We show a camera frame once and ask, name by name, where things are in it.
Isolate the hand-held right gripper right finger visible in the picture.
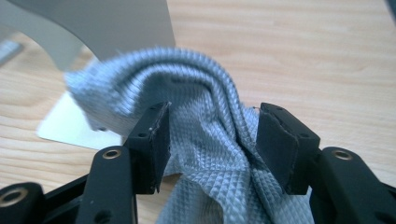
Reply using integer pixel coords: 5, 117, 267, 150
255, 102, 396, 224

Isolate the grey expandable metal bookend rack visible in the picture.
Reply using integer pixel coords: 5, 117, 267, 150
0, 0, 177, 150

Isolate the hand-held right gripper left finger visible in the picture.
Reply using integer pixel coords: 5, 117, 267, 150
76, 101, 173, 224

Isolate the grey textured cloth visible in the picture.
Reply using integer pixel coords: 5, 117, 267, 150
64, 46, 316, 224

